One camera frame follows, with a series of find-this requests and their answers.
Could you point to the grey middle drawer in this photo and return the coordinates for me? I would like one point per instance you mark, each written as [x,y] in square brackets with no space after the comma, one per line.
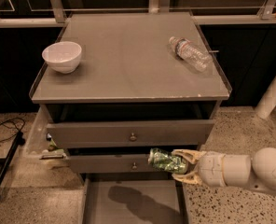
[103,160]

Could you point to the grey drawer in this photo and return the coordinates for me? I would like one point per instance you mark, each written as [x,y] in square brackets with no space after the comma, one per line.
[103,160]
[110,125]
[133,198]

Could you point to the clutter beside cabinet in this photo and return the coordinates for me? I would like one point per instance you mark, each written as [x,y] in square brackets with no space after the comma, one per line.
[53,151]

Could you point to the metal railing frame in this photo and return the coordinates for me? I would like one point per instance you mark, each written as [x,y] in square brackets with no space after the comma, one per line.
[55,13]

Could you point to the green soda can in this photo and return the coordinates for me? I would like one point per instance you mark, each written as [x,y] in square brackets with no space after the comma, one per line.
[165,161]

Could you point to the grey bottom drawer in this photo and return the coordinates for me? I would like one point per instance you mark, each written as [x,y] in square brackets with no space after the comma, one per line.
[133,198]

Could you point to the white ceramic bowl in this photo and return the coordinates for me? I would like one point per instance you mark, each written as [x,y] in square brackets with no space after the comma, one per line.
[63,57]

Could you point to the grey top drawer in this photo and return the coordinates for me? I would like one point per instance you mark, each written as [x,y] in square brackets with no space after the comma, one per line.
[110,125]

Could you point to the brass drawer knob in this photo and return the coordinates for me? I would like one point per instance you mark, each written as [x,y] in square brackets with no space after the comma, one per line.
[133,137]
[134,166]

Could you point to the black stand leg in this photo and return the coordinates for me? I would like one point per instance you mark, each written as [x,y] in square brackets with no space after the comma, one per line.
[6,161]

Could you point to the brass middle drawer knob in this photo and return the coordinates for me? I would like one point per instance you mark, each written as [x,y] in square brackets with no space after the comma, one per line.
[134,166]

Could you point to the grey drawer cabinet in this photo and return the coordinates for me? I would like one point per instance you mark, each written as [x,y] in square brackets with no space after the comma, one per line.
[127,59]

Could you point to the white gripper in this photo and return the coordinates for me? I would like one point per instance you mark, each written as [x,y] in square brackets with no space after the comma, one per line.
[212,168]

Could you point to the clear plastic water bottle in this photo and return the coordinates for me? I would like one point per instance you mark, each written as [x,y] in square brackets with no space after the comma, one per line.
[190,53]

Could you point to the brass top drawer knob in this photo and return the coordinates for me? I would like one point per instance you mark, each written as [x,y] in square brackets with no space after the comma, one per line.
[133,137]

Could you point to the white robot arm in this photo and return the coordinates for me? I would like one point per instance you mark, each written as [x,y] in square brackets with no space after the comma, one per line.
[256,172]

